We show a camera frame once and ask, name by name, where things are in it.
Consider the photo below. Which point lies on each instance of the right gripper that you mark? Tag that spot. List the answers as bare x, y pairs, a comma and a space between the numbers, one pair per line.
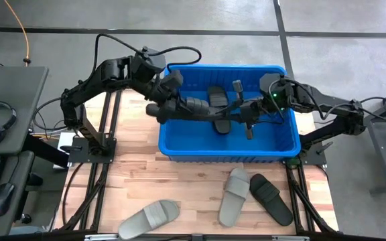
251, 108

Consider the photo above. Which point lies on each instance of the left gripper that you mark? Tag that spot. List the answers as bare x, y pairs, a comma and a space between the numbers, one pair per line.
166, 97

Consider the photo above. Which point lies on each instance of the black rubber slide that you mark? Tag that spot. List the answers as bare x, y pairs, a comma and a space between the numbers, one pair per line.
198, 106
218, 95
270, 199

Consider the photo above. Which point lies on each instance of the grey rubber slide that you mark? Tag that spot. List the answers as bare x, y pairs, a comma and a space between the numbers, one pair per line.
233, 201
146, 219

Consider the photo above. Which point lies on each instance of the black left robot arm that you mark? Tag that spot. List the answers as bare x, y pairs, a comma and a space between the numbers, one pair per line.
112, 72

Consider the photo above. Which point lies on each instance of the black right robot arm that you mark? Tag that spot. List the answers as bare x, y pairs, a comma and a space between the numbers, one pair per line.
327, 100

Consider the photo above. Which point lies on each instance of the blue plastic bin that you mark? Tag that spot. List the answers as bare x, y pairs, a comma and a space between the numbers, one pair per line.
199, 144

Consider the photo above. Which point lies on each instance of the white flat box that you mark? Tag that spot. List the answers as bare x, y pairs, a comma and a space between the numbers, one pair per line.
65, 140

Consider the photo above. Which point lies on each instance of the silver metal bar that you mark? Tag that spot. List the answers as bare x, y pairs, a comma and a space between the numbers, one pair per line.
290, 238
100, 237

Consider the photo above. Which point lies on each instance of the dark grey desk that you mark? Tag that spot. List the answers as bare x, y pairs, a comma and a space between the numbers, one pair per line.
18, 160

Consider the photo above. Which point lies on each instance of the black chair caster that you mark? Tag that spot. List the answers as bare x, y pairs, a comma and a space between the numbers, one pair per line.
26, 219

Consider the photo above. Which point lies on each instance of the black computer mouse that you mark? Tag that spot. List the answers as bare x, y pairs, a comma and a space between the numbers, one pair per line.
2, 199

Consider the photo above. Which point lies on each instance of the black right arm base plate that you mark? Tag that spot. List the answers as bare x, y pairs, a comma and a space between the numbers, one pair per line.
317, 158

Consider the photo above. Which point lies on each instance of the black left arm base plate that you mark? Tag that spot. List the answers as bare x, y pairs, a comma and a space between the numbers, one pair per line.
79, 155

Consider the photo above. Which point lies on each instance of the black aluminium table frame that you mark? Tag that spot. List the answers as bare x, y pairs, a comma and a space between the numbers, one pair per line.
311, 209

